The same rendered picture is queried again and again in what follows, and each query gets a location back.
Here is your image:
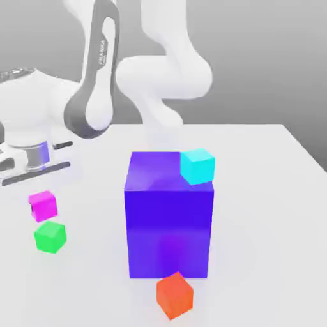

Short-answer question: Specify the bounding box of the small magenta cube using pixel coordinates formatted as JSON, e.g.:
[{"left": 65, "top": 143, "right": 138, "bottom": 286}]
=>
[{"left": 27, "top": 190, "right": 59, "bottom": 224}]

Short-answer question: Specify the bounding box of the small green cube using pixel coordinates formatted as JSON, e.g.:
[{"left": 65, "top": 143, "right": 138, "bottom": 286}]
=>
[{"left": 33, "top": 220, "right": 68, "bottom": 255}]

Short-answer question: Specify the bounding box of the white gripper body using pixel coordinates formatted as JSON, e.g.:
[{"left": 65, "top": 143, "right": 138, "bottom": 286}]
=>
[{"left": 0, "top": 160, "right": 72, "bottom": 197}]

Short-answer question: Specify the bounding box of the large purple box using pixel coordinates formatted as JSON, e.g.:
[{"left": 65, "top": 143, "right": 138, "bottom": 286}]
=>
[{"left": 124, "top": 151, "right": 215, "bottom": 280}]

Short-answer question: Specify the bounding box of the small orange cube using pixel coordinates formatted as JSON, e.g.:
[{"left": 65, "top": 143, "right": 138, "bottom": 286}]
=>
[{"left": 156, "top": 271, "right": 194, "bottom": 321}]

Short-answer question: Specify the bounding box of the small cyan cube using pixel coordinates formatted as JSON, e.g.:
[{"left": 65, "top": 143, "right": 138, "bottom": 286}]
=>
[{"left": 179, "top": 148, "right": 216, "bottom": 186}]

